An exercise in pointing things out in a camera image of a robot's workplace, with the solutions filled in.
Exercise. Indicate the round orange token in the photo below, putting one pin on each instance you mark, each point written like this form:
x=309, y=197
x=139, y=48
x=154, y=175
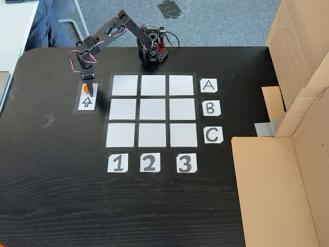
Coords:
x=84, y=88

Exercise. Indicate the white grid square sheet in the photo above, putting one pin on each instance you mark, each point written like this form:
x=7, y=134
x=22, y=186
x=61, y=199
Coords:
x=152, y=109
x=125, y=85
x=120, y=135
x=153, y=85
x=123, y=109
x=152, y=135
x=182, y=109
x=183, y=135
x=181, y=85

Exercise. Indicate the white arrow paper sheet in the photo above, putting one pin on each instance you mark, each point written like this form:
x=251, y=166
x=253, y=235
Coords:
x=95, y=106

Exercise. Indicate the person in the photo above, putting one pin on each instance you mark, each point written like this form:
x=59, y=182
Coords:
x=46, y=25

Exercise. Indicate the paper label number 1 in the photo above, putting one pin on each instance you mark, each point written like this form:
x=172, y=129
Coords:
x=110, y=157

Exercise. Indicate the red black bar clamp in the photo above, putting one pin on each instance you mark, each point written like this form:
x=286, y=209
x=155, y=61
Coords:
x=162, y=46

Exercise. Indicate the white table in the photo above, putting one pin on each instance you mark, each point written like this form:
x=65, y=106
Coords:
x=13, y=31

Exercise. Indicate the beige board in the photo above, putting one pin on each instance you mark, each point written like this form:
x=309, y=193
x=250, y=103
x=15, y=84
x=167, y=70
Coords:
x=3, y=87

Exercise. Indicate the paper label number 2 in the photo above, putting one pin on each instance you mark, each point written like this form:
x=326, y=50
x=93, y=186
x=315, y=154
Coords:
x=142, y=156

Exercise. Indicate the black floor tape patch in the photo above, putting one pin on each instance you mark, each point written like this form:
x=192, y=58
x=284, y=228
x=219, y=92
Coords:
x=169, y=9

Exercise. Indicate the paper label number 3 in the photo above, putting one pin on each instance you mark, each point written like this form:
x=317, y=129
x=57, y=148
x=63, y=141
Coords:
x=179, y=156

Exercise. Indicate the paper label letter A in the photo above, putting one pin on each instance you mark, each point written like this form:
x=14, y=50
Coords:
x=203, y=90

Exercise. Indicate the paper label letter B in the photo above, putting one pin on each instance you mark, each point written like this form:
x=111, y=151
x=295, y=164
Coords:
x=218, y=113

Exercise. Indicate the paper label letter C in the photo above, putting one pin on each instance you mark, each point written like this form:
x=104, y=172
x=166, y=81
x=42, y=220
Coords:
x=220, y=140

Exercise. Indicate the orange rounded object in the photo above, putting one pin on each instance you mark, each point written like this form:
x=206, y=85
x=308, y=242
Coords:
x=3, y=245

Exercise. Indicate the large brown cardboard box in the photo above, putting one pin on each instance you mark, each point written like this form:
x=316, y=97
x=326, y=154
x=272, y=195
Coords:
x=295, y=38
x=270, y=193

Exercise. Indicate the white metal chair frame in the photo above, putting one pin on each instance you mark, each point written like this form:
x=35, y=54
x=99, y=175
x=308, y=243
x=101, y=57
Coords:
x=67, y=21

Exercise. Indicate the grey duct tape strip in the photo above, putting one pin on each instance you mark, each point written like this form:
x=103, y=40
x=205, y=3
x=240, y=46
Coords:
x=264, y=128

